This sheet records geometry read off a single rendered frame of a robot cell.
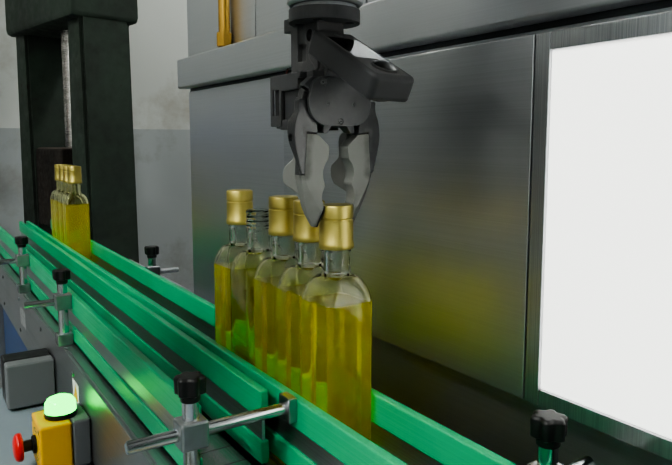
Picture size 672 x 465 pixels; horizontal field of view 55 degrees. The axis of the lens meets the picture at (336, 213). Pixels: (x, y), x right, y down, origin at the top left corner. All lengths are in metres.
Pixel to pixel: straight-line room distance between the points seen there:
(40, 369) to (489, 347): 0.86
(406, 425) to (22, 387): 0.82
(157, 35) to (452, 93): 3.60
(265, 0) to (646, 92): 0.71
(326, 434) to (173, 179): 3.61
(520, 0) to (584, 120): 0.14
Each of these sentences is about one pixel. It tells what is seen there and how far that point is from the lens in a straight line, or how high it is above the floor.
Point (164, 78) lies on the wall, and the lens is 4.19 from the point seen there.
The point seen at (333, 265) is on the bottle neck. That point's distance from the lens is 0.64.
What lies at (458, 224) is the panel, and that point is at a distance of 0.69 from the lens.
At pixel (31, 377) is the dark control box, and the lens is 1.31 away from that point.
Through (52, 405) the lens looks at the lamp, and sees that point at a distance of 1.06.
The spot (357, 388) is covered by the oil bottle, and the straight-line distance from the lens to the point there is 0.67.
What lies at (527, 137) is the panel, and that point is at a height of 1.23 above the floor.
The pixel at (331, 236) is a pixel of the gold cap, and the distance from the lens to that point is 0.64.
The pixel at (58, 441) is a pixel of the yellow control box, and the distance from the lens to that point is 1.05.
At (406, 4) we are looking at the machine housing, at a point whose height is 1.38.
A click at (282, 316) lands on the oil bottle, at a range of 0.72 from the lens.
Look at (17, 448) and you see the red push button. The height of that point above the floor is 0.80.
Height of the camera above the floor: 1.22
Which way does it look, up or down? 6 degrees down
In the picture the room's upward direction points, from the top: straight up
